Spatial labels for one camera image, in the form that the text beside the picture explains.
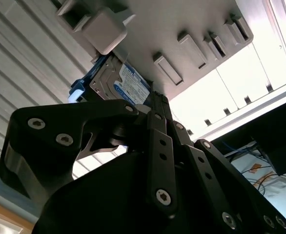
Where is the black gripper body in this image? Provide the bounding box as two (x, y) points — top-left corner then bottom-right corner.
(33, 150), (286, 234)

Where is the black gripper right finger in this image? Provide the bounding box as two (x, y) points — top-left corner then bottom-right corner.
(161, 94), (286, 234)

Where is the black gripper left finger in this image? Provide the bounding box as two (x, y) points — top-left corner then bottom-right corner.
(0, 91), (181, 219)

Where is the hard disk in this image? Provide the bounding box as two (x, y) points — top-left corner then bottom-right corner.
(68, 54), (151, 106)

